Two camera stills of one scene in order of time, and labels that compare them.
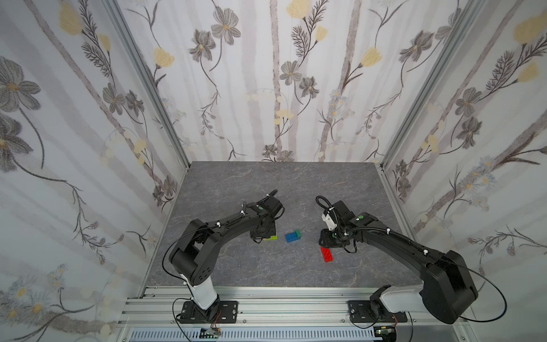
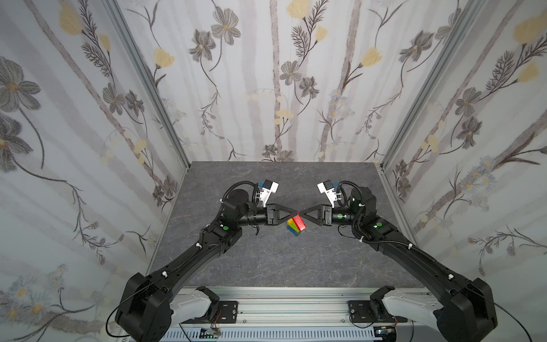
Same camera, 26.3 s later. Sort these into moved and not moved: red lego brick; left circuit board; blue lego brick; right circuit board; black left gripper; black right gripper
Moved: red lego brick; blue lego brick; black left gripper; black right gripper
Not moved: left circuit board; right circuit board
